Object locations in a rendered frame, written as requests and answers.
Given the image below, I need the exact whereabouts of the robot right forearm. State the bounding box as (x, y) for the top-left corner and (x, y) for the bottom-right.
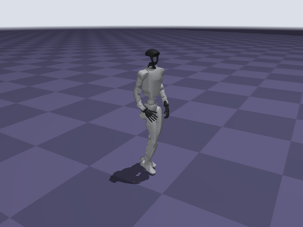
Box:
(134, 89), (146, 111)

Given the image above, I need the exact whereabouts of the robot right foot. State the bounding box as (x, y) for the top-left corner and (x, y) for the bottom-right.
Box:
(140, 160), (156, 174)

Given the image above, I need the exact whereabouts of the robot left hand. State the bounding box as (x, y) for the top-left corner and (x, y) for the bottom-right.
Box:
(163, 101), (169, 119)

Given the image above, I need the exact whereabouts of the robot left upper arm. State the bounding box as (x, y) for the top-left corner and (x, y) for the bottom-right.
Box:
(160, 68), (165, 90)

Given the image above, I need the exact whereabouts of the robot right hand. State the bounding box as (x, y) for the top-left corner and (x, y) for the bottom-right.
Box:
(141, 106), (158, 122)

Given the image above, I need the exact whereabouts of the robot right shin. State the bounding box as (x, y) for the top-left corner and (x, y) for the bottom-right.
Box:
(145, 139), (158, 166)

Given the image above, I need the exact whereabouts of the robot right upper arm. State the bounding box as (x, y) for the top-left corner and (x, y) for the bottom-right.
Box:
(134, 70), (148, 95)

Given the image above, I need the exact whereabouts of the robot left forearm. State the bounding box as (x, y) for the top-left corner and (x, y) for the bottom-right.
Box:
(159, 88), (169, 104)

